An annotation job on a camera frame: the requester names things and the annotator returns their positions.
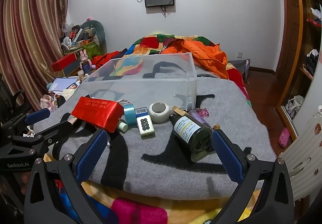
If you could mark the red rectangular gift box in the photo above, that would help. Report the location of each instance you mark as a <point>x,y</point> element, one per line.
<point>103,114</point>

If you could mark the tan small box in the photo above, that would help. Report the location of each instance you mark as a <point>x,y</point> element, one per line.
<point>178,111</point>

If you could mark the red garment on bed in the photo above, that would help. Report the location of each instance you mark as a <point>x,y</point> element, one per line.
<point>98,61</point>

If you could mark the white tape roll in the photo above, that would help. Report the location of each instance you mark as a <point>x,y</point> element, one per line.
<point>159,112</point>

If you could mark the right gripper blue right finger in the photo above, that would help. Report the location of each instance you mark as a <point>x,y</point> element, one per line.
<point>230,155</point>

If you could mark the blue white booklet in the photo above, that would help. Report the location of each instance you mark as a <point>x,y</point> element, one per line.
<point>59,84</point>

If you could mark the orange down jacket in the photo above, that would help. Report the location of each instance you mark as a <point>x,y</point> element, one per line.
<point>211,58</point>

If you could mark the wooden wardrobe shelf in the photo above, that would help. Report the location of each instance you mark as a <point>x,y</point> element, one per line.
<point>296,65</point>

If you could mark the white suitcase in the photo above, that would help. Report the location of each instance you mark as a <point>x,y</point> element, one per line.
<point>303,158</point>

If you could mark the blue tape roll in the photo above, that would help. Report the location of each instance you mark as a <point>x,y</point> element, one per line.
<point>129,114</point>

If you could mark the pink croc shoe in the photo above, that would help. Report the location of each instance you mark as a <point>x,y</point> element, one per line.
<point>283,139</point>

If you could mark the grey neck pillow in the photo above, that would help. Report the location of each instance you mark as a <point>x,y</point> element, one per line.
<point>99,34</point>

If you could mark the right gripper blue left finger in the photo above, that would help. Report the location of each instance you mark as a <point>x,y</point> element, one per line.
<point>88,154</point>

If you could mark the pale green tube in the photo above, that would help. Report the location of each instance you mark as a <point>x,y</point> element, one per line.
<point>122,126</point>

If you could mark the green glass spray bottle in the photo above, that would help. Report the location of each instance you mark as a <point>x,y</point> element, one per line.
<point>194,134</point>

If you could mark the pink bunny toy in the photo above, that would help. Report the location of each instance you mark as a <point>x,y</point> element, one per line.
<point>85,63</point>

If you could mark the mahjong tile box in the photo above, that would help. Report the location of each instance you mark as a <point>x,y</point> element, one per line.
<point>144,123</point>

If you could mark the green cardboard clutter box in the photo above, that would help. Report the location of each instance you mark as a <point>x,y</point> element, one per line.
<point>92,49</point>

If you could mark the clear plastic storage box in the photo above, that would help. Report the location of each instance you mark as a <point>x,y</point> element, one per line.
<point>146,79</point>

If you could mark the long red box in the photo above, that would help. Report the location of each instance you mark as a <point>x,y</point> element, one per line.
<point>63,62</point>

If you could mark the colourful patchwork quilt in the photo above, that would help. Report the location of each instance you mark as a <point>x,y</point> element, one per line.
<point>154,44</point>

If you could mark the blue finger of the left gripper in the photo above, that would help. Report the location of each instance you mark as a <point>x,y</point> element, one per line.
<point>60,131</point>
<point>37,116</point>

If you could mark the striped red gold curtain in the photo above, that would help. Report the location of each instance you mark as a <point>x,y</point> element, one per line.
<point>30,44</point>

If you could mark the purple small bottle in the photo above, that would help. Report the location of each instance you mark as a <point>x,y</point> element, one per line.
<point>194,114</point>

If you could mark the pink hair clip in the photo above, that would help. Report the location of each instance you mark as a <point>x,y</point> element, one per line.
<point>203,112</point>

